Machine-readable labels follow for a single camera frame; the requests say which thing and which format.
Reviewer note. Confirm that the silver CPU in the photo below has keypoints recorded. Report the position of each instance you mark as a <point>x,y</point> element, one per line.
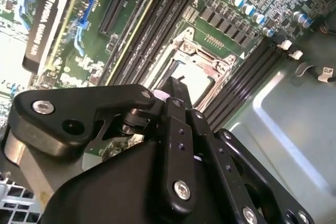
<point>198,83</point>

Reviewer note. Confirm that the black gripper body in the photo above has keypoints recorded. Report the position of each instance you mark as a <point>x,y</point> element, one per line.
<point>118,195</point>

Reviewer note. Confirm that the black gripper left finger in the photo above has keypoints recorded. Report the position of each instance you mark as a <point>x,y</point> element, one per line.
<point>65,103</point>

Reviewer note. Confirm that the metal socket cover frame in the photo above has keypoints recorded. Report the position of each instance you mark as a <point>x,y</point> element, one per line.
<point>200,62</point>

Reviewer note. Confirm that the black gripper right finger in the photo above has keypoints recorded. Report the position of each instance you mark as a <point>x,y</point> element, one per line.
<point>236,182</point>

